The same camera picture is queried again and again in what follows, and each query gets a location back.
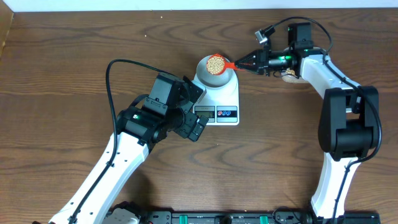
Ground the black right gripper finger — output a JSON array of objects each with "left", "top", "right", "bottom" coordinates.
[
  {"left": 234, "top": 50, "right": 258, "bottom": 65},
  {"left": 235, "top": 63, "right": 258, "bottom": 73}
]

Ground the red plastic measuring scoop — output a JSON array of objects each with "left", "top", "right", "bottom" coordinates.
[{"left": 206, "top": 54, "right": 238, "bottom": 75}]

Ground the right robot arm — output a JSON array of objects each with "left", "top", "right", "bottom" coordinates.
[{"left": 234, "top": 17, "right": 382, "bottom": 223}]

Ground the white digital kitchen scale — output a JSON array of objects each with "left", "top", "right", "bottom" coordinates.
[{"left": 193, "top": 71, "right": 240, "bottom": 126}]

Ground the grey plastic bowl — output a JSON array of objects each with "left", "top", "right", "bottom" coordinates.
[{"left": 196, "top": 55, "right": 233, "bottom": 88}]

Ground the clear plastic bean container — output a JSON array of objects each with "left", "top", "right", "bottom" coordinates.
[{"left": 281, "top": 68, "right": 308, "bottom": 84}]

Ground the pile of soybeans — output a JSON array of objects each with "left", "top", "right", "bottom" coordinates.
[{"left": 206, "top": 55, "right": 225, "bottom": 75}]

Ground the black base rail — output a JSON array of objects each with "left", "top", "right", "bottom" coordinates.
[{"left": 105, "top": 210, "right": 381, "bottom": 224}]

